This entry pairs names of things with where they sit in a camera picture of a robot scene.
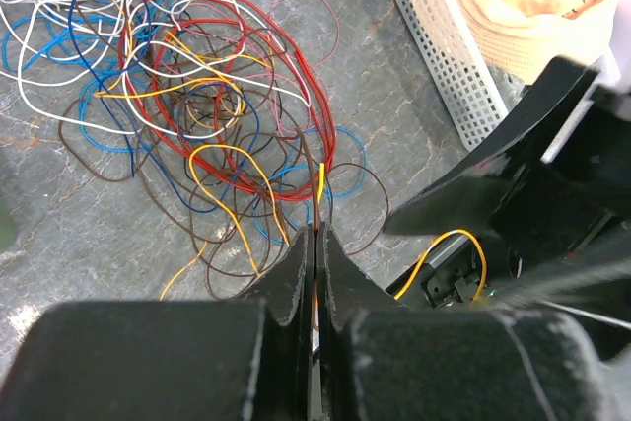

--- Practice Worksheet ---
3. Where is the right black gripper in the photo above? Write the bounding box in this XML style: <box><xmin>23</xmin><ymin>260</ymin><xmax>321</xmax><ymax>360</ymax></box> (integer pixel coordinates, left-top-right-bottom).
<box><xmin>383</xmin><ymin>55</ymin><xmax>631</xmax><ymax>314</ymax></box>

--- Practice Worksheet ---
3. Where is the white perforated basket right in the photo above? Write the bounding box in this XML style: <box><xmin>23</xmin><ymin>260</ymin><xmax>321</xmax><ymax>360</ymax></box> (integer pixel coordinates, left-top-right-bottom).
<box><xmin>395</xmin><ymin>0</ymin><xmax>523</xmax><ymax>151</ymax></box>

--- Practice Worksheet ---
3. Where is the coloured wire pile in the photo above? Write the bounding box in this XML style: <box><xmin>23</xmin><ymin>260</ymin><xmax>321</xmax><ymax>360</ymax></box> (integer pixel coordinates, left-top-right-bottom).
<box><xmin>0</xmin><ymin>0</ymin><xmax>390</xmax><ymax>302</ymax></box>

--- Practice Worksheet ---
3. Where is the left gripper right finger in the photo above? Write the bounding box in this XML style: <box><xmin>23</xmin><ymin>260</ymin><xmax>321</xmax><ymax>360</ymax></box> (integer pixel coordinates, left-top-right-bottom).
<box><xmin>315</xmin><ymin>225</ymin><xmax>611</xmax><ymax>420</ymax></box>

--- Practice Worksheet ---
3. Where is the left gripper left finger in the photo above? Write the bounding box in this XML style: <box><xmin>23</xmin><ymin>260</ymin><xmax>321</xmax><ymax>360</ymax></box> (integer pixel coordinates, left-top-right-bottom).
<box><xmin>1</xmin><ymin>227</ymin><xmax>316</xmax><ymax>420</ymax></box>

